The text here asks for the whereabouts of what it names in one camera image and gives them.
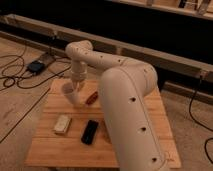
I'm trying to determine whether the black rectangular remote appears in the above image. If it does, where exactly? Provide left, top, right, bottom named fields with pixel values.
left=81, top=120, right=98, bottom=145

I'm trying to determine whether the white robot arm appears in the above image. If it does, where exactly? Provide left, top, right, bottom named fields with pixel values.
left=65, top=40, right=170, bottom=171

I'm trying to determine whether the long wooden beam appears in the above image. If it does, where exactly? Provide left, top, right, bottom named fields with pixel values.
left=0, top=14, right=213, bottom=83

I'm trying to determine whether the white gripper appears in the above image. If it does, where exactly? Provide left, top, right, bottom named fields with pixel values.
left=70, top=61, right=87, bottom=90

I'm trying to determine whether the small red brown object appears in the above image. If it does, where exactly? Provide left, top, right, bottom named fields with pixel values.
left=86, top=92, right=98, bottom=105

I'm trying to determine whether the black cable at right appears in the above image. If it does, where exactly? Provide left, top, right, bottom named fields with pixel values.
left=188, top=74, right=213, bottom=166

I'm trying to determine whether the wooden table board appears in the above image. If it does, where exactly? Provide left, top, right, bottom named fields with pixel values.
left=25, top=79, right=181, bottom=169

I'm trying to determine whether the black power adapter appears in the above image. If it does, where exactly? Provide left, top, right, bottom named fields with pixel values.
left=27, top=61, right=45, bottom=74

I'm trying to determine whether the black floor cable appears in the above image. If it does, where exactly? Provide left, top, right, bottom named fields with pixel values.
left=0, top=44, right=73, bottom=90

